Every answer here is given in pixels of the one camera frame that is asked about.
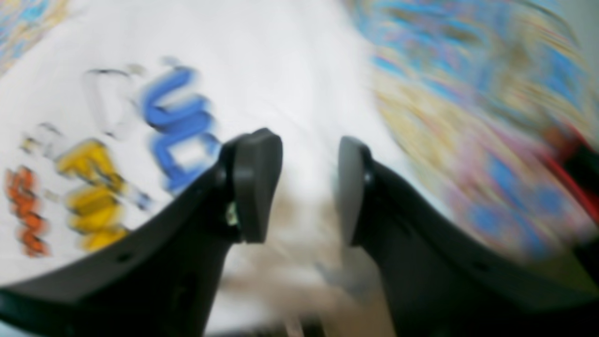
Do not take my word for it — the red black table clamp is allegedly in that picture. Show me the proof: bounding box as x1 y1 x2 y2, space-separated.
542 127 599 225

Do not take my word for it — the patterned tablecloth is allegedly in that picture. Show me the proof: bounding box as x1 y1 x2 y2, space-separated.
0 0 599 300

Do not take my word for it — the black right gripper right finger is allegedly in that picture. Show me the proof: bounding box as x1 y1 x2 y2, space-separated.
338 136 598 337

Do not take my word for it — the white printed T-shirt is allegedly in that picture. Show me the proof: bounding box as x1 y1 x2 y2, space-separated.
0 0 450 337

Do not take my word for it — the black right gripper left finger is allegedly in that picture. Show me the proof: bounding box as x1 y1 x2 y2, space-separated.
1 128 283 337

